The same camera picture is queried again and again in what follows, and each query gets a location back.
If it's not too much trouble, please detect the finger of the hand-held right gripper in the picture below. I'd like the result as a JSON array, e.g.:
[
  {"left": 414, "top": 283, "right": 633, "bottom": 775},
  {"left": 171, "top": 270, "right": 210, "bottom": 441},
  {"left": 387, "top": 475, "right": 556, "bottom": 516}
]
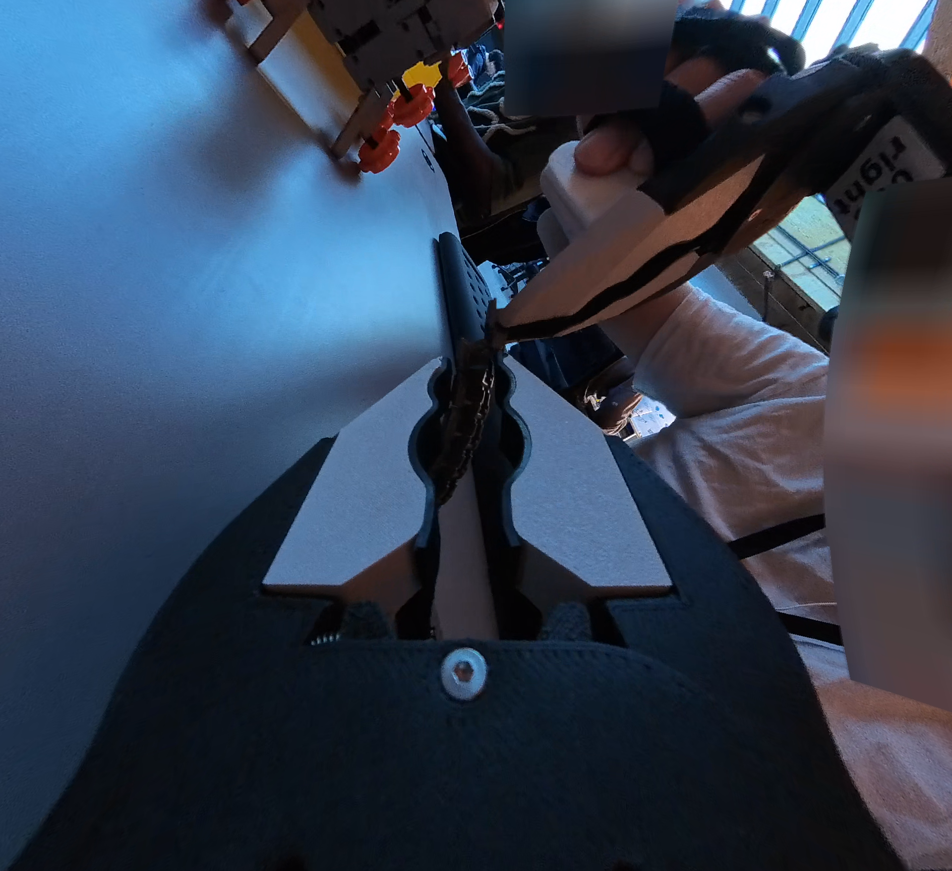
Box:
[
  {"left": 504, "top": 248, "right": 721, "bottom": 343},
  {"left": 498, "top": 156, "right": 780, "bottom": 329}
]

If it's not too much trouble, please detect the grey track chain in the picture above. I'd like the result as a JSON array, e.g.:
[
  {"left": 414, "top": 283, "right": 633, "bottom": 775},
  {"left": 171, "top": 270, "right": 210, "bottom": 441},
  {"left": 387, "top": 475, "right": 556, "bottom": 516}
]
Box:
[{"left": 433, "top": 336, "right": 498, "bottom": 509}]

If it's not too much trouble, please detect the black lanyard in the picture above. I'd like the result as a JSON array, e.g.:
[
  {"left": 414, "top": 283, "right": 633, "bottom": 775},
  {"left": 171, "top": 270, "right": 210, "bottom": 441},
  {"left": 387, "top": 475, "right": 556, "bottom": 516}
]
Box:
[{"left": 727, "top": 513, "right": 843, "bottom": 647}]

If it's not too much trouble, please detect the grey desk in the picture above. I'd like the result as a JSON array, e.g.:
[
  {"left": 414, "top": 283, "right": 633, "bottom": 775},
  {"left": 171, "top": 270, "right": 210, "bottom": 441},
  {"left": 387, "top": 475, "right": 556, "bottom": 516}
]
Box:
[{"left": 0, "top": 0, "right": 464, "bottom": 850}]

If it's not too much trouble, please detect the person's pale shirt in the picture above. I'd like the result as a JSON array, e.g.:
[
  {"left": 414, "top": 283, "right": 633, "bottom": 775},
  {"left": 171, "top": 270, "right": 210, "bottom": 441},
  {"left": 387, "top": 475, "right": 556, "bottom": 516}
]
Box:
[{"left": 631, "top": 287, "right": 952, "bottom": 871}]

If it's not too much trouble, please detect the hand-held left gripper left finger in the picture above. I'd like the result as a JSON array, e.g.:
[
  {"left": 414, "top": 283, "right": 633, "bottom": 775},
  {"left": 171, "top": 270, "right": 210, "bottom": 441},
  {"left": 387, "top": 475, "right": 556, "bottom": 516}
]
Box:
[{"left": 262, "top": 356, "right": 456, "bottom": 638}]

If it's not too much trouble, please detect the black perforated chair back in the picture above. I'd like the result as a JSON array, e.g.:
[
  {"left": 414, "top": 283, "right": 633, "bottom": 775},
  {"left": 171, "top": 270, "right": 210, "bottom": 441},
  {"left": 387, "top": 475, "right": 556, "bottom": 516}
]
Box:
[{"left": 435, "top": 232, "right": 501, "bottom": 366}]

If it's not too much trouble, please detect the yellow plastic bin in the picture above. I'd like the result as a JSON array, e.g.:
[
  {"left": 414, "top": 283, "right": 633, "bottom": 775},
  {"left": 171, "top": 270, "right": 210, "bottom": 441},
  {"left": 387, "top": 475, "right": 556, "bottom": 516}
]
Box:
[{"left": 256, "top": 0, "right": 447, "bottom": 95}]

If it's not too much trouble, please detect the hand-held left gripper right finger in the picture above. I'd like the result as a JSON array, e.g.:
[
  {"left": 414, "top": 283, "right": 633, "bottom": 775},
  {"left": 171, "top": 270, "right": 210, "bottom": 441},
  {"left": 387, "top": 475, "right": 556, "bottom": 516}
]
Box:
[{"left": 497, "top": 354, "right": 674, "bottom": 638}]

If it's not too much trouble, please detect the person's right hand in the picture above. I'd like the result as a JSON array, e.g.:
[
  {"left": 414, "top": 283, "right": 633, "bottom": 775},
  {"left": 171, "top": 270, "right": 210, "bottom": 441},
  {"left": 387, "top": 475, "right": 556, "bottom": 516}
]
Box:
[{"left": 576, "top": 64, "right": 769, "bottom": 178}]

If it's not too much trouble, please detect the grey orange toy robot model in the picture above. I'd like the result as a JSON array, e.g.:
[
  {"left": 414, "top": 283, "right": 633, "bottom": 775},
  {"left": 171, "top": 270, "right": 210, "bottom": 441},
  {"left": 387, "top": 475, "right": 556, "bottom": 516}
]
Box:
[{"left": 218, "top": 0, "right": 508, "bottom": 176}]

